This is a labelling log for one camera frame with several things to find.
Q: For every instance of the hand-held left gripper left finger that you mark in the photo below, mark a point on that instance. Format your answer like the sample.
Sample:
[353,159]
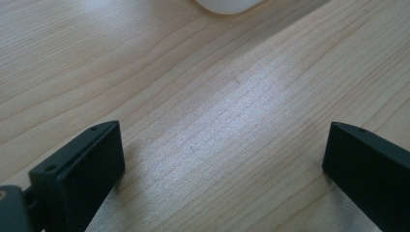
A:
[82,174]

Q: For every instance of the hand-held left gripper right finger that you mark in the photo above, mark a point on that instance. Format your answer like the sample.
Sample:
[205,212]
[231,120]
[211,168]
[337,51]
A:
[370,174]

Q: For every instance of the white rounded object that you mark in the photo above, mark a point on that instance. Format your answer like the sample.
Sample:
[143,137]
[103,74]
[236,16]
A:
[227,5]

